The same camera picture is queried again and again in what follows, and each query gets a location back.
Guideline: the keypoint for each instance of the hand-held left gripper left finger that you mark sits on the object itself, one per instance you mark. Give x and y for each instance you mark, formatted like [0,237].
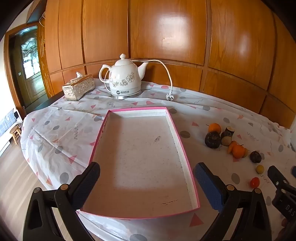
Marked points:
[86,183]

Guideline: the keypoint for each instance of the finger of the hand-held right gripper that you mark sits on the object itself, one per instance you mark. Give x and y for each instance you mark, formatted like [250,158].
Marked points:
[275,174]

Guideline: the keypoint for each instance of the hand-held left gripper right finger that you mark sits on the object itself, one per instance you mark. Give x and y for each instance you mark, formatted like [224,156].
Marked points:
[208,185]

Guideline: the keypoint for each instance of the small yellow round potato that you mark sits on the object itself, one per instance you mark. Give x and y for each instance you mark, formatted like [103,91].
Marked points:
[260,169]

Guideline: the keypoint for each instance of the red tomato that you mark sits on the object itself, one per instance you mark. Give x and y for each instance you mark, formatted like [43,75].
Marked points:
[254,182]

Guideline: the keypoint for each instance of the small dark water chestnut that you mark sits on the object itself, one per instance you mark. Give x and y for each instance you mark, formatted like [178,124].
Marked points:
[255,157]

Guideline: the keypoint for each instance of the orange mandarin with long stem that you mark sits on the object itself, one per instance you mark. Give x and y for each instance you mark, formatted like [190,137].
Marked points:
[238,151]

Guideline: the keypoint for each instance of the small orange carrot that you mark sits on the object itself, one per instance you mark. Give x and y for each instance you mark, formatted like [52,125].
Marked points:
[231,147]

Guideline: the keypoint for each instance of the pale yellow round potato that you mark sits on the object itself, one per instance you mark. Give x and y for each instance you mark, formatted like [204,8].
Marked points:
[226,141]

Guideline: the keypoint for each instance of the plain orange mandarin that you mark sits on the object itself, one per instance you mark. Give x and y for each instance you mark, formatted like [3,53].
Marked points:
[215,128]

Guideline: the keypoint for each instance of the cut eggplant piece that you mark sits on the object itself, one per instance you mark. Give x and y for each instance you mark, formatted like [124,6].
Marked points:
[230,129]

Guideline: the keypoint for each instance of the pink shallow cardboard box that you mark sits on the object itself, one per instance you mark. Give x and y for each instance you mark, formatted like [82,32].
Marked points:
[138,150]

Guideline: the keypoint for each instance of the white patterned tablecloth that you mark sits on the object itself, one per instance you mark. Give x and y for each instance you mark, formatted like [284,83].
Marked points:
[69,139]

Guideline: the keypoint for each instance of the small wooden stool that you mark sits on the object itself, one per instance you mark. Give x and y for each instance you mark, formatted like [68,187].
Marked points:
[15,133]

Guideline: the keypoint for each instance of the ornate silver tissue box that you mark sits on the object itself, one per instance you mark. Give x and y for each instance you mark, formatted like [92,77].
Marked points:
[78,89]

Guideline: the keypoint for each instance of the silver kettle base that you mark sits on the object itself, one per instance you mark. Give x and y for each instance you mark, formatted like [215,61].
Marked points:
[126,96]

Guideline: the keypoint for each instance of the white boxy object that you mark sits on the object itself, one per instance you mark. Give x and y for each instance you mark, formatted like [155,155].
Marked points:
[17,114]

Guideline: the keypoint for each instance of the blue checked furniture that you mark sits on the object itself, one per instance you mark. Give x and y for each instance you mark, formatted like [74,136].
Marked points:
[5,122]

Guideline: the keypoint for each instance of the white floral ceramic kettle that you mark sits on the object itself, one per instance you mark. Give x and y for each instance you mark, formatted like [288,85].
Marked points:
[126,76]

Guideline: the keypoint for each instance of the wooden door with glass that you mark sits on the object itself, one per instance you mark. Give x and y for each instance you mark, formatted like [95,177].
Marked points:
[30,58]

